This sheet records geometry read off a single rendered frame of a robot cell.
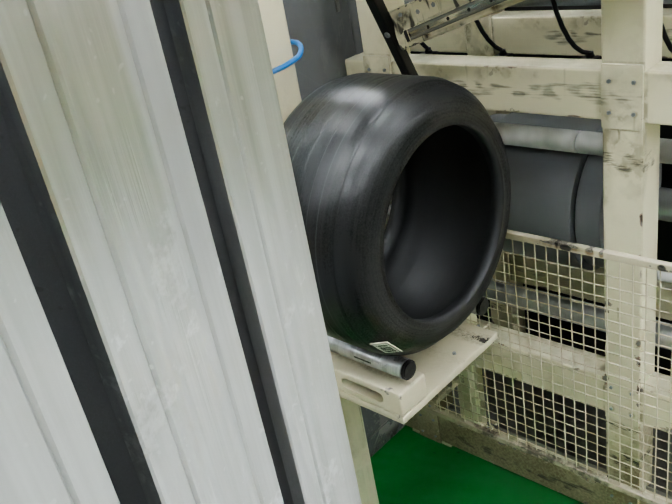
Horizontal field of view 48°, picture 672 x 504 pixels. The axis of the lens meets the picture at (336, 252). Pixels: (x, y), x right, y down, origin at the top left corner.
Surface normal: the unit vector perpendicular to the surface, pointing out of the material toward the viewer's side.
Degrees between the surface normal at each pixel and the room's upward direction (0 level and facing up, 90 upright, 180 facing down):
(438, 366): 0
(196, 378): 90
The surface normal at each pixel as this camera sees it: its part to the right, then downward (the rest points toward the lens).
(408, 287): -0.39, -0.67
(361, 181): 0.04, -0.06
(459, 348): -0.17, -0.88
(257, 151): 0.90, 0.05
